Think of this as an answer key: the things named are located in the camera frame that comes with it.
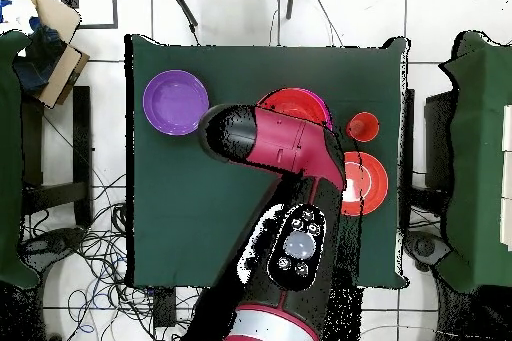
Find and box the large orange bowl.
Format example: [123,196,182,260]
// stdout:
[339,151,390,217]
[255,87,331,126]

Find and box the purple bowl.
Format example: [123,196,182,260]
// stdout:
[142,69,210,137]

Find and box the stack of white boxes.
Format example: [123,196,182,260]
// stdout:
[501,104,512,252]

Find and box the dark green tablecloth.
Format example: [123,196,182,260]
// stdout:
[125,33,409,289]

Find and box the orange cup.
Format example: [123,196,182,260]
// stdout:
[346,111,380,143]

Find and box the black power adapter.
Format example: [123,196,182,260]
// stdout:
[153,286,177,328]

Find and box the black bench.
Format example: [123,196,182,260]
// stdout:
[21,85,94,230]

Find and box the black side stand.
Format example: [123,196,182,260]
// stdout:
[423,90,455,190]

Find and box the cardboard box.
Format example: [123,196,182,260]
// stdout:
[11,0,91,109]

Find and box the green covered side table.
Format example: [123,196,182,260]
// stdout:
[435,31,512,294]
[0,30,41,289]

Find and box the dark blue cloth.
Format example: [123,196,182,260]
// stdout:
[13,16,67,94]

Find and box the tangle of black cables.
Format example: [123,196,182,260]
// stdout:
[23,172,201,341]

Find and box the black pedestal leg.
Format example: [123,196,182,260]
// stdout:
[403,230,451,272]
[19,227,87,266]

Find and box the dark floor frame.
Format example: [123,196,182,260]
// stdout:
[59,0,119,30]

